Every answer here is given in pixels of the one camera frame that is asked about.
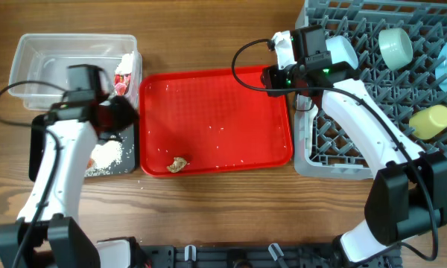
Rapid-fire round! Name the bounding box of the red snack wrapper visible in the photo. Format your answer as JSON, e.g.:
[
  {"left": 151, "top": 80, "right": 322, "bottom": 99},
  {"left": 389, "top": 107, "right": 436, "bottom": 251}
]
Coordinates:
[{"left": 114, "top": 74, "right": 131, "bottom": 96}]

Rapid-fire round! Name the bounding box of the light blue rice bowl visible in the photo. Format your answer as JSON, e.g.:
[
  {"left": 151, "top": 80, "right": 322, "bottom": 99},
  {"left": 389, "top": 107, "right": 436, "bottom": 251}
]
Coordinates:
[{"left": 326, "top": 36, "right": 358, "bottom": 69}]

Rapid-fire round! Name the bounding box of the beige food scrap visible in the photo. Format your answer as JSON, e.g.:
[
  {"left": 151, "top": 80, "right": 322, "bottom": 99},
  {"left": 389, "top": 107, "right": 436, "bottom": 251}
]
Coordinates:
[{"left": 166, "top": 156, "right": 188, "bottom": 173}]

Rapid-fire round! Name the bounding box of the pale green bowl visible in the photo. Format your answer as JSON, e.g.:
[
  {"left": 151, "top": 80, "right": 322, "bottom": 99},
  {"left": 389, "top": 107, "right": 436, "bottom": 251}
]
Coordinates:
[{"left": 378, "top": 28, "right": 413, "bottom": 71}]

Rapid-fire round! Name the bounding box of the yellow plastic cup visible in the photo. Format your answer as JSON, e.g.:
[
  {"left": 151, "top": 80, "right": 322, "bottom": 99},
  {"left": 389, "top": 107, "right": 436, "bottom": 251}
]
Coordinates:
[{"left": 409, "top": 105, "right": 447, "bottom": 140}]

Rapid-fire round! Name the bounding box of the white plastic spoon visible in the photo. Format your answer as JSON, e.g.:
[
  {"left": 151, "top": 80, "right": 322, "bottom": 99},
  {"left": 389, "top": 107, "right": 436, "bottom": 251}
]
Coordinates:
[{"left": 305, "top": 106, "right": 318, "bottom": 153}]

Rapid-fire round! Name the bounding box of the orange carrot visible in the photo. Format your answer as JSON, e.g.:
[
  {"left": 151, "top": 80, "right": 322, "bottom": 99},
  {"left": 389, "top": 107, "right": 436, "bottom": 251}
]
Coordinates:
[{"left": 86, "top": 159, "right": 95, "bottom": 169}]

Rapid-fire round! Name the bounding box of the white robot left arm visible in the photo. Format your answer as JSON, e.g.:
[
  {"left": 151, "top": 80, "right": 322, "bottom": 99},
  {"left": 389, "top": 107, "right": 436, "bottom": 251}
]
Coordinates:
[{"left": 0, "top": 64, "right": 145, "bottom": 267}]

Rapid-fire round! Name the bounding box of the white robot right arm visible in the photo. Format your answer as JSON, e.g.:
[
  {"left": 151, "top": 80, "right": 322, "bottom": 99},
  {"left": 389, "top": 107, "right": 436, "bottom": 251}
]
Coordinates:
[{"left": 261, "top": 25, "right": 447, "bottom": 267}]

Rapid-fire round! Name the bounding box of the black waste tray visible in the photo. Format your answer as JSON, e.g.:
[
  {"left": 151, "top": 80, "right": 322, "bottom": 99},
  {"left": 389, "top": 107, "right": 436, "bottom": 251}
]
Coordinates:
[{"left": 28, "top": 124, "right": 139, "bottom": 182}]

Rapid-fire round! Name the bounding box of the grey-blue dishwasher rack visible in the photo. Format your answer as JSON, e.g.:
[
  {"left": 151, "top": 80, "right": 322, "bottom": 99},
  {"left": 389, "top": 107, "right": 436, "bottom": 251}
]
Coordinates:
[{"left": 294, "top": 0, "right": 447, "bottom": 180}]

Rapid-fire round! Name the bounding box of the white rice pile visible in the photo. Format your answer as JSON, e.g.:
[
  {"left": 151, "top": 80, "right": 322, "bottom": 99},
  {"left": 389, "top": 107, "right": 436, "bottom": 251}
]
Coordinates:
[{"left": 85, "top": 141, "right": 135, "bottom": 177}]

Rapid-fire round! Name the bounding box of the red plastic tray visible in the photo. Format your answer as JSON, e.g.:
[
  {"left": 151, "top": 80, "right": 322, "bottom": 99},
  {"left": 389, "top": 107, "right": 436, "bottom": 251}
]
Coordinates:
[{"left": 139, "top": 69, "right": 293, "bottom": 177}]

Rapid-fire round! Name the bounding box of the clear plastic bin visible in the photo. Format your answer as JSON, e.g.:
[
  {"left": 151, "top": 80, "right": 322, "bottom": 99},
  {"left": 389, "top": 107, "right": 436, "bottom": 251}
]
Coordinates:
[{"left": 9, "top": 33, "right": 142, "bottom": 106}]

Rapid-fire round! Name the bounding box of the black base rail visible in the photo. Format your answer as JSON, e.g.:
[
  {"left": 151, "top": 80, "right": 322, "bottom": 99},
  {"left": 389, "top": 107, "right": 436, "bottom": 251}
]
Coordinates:
[{"left": 133, "top": 241, "right": 402, "bottom": 268}]

